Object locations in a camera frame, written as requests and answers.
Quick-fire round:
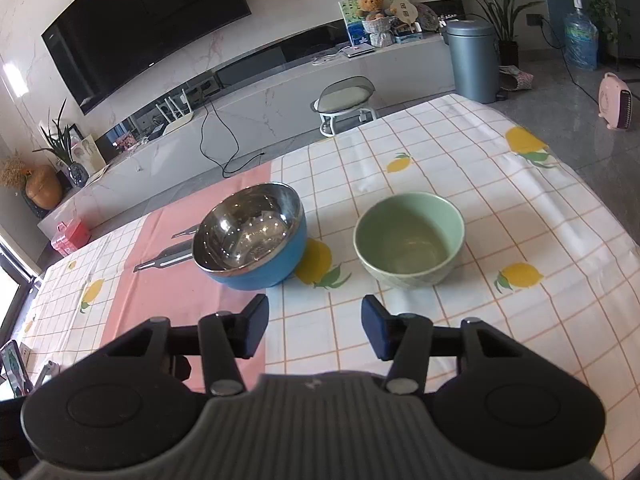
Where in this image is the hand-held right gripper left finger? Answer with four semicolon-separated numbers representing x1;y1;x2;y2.
102;293;271;397

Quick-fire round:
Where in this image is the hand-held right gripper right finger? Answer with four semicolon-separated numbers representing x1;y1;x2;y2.
360;294;517;395

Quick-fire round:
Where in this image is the blue steel-lined bowl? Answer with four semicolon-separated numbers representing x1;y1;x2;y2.
192;182;307;291

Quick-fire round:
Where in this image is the green ceramic bowl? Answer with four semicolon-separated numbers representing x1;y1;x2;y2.
353;192;466;290

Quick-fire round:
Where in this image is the pink bottle-print table runner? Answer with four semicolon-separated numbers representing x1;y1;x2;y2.
99;157;274;395

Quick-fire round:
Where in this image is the lemon check tablecloth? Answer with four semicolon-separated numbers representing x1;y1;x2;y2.
20;92;640;413

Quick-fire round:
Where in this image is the pink storage box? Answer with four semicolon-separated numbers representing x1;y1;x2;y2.
50;220;92;257

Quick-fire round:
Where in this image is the grey phone stand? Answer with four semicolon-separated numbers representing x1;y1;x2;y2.
31;359;62;389

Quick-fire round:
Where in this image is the marble television console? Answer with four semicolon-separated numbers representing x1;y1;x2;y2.
37;34;456;234

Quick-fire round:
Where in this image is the white router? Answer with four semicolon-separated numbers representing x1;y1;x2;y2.
154;90;195;135

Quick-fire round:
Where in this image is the grey cushioned stool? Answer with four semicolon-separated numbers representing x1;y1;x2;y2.
312;75;377;137

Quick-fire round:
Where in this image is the white picture card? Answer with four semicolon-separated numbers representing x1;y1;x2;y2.
69;133;107;176

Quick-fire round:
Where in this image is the black smartphone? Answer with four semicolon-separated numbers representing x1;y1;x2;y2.
0;339;34;399

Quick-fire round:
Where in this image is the brown round vase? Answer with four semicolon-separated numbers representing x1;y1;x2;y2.
24;164;64;210

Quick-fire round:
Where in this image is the green plant in blue vase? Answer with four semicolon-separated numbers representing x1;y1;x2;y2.
32;99;90;189

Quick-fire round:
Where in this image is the flat white device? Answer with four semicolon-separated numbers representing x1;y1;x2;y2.
335;43;376;60

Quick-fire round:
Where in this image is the grey trash can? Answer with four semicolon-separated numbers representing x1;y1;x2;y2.
444;18;501;105

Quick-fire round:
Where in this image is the dried flower bunch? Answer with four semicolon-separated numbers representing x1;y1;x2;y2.
0;154;32;189

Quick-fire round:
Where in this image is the patterned cloth bag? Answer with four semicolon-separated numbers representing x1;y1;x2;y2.
499;64;535;92

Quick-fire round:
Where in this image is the green and blue painting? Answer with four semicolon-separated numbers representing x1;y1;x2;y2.
338;0;414;46

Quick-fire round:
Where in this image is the decorative display plate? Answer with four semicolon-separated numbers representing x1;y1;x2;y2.
417;2;441;31

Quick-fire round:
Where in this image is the brown teddy bear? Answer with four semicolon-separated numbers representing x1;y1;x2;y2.
355;0;394;49

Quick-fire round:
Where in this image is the round paper fan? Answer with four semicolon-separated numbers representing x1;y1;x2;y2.
389;0;420;34

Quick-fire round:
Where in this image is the pink fan heater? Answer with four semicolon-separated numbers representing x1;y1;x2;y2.
598;72;634;133

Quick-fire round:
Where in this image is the tall potted plant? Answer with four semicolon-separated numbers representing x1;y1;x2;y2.
444;0;544;69

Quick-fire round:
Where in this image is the blue water bottle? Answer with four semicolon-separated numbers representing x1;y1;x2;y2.
563;0;600;71

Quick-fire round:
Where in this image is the black power cable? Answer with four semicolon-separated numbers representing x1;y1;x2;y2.
199;99;266;177

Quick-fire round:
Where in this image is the black wall television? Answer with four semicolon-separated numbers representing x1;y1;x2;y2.
40;0;252;115

